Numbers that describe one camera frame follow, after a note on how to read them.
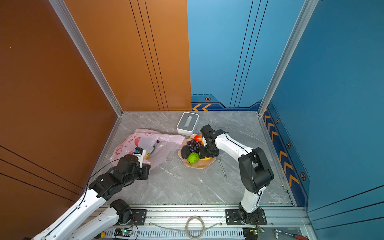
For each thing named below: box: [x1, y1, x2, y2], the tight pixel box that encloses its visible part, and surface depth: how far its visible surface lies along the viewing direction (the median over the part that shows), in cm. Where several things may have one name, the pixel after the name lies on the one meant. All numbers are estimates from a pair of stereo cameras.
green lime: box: [187, 152, 200, 165], surface depth 89 cm
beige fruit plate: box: [177, 133, 217, 169], surface depth 91 cm
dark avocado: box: [181, 145, 190, 159], surface depth 91 cm
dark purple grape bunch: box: [187, 139, 201, 153], surface depth 93 cm
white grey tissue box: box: [176, 111, 200, 137], surface depth 108 cm
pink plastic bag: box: [109, 129, 185, 166], surface depth 88 cm
